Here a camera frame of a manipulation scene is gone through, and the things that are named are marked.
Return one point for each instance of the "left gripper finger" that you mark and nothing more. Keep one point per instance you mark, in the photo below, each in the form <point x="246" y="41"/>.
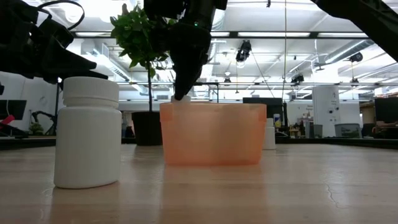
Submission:
<point x="71" y="60"/>
<point x="90" y="75"/>

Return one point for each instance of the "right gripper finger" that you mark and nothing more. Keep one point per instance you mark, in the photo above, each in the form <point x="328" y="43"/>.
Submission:
<point x="186" y="74"/>

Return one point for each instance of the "white pill bottle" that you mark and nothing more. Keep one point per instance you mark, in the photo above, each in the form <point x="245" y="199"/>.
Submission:
<point x="88" y="140"/>
<point x="270" y="135"/>
<point x="186" y="99"/>

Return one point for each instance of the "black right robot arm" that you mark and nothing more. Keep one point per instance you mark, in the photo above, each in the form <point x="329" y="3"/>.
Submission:
<point x="373" y="21"/>

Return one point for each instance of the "small black background robot arm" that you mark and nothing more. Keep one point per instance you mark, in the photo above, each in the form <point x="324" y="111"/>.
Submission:
<point x="51" y="123"/>

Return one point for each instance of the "orange translucent plastic basket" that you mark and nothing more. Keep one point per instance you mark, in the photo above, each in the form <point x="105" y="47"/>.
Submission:
<point x="214" y="133"/>

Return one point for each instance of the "small green leafy tree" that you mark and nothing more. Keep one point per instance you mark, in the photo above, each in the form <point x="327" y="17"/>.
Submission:
<point x="130" y="34"/>

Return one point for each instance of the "black plant pot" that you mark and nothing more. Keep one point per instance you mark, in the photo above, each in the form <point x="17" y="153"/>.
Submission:
<point x="146" y="129"/>

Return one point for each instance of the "black computer monitor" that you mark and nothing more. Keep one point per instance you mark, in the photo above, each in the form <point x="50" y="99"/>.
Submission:
<point x="387" y="109"/>
<point x="17" y="109"/>
<point x="275" y="107"/>

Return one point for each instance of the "small green desk plant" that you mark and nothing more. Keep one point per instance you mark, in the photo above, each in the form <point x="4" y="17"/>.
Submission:
<point x="36" y="128"/>

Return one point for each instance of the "long ceiling light strip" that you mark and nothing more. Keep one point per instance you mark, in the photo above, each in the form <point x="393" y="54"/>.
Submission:
<point x="267" y="34"/>

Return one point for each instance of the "red object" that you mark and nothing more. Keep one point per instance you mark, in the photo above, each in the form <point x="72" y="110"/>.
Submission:
<point x="7" y="119"/>

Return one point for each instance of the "yellow and blue canister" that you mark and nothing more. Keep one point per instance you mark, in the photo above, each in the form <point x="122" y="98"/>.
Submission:
<point x="277" y="121"/>

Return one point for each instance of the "black hanging ceiling device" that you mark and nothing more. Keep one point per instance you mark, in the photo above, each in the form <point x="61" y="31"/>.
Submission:
<point x="297" y="78"/>

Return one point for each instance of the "white pillar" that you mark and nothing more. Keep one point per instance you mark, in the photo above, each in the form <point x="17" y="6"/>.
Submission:
<point x="326" y="109"/>

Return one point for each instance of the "round black ceiling device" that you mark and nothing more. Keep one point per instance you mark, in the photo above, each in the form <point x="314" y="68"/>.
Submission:
<point x="356" y="57"/>

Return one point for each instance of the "grey bin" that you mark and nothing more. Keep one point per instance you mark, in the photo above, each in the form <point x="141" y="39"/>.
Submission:
<point x="347" y="131"/>

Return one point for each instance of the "silver ceiling air duct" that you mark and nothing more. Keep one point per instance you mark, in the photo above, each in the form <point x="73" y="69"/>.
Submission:
<point x="220" y="19"/>

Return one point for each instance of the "black hanging ceiling camera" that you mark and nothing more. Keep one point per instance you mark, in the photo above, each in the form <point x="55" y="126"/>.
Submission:
<point x="243" y="51"/>

